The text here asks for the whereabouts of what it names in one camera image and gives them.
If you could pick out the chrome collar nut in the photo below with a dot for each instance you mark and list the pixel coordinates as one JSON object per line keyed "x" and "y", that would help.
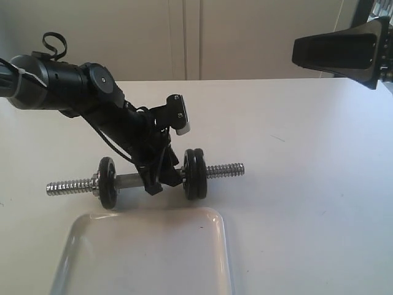
{"x": 94, "y": 184}

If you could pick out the chrome threaded dumbbell bar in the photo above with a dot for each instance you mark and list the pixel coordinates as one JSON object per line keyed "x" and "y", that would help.
{"x": 126, "y": 181}

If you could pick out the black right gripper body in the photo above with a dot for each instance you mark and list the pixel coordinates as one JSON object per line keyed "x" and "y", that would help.
{"x": 386, "y": 63}

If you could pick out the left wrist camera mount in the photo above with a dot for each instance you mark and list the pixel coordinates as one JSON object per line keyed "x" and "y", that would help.
{"x": 173, "y": 114}

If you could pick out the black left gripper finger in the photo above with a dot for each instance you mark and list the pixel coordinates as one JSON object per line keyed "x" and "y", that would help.
{"x": 171, "y": 177}
{"x": 152, "y": 186}

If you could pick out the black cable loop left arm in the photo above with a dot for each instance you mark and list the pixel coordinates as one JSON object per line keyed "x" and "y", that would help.
{"x": 55, "y": 54}

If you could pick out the dark window frame post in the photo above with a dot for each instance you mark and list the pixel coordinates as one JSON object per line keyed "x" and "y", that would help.
{"x": 362, "y": 12}

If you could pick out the white zip tie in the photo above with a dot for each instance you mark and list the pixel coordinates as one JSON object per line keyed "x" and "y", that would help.
{"x": 13, "y": 77}

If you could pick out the white rectangular tray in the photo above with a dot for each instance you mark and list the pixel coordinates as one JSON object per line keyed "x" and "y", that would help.
{"x": 177, "y": 251}

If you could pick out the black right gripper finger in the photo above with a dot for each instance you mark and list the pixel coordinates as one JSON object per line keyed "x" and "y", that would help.
{"x": 354, "y": 53}

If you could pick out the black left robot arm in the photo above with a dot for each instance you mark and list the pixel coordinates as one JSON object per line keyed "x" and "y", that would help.
{"x": 139, "y": 135}

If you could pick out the black weight plate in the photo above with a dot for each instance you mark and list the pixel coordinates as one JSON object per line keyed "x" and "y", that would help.
{"x": 190, "y": 167}
{"x": 202, "y": 178}
{"x": 106, "y": 183}

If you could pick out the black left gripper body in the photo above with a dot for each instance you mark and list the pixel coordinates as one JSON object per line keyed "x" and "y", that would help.
{"x": 154, "y": 155}

